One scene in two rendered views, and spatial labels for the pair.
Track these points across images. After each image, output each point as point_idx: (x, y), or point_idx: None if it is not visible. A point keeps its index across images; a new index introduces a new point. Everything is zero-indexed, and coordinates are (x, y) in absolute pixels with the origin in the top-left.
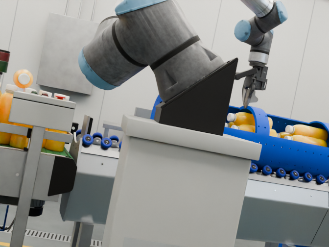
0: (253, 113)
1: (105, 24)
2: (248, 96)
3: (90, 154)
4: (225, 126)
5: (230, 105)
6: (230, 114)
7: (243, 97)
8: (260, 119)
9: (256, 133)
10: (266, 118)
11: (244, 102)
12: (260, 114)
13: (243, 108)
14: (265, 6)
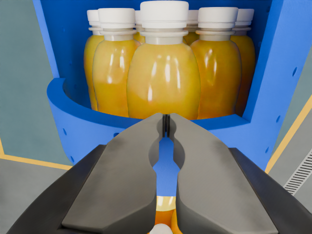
0: (70, 108)
1: None
2: (92, 150)
3: None
4: (199, 15)
5: (269, 49)
6: (153, 1)
7: (198, 144)
8: (54, 118)
9: (54, 77)
10: (64, 147)
11: (158, 118)
12: (66, 135)
13: (202, 121)
14: None
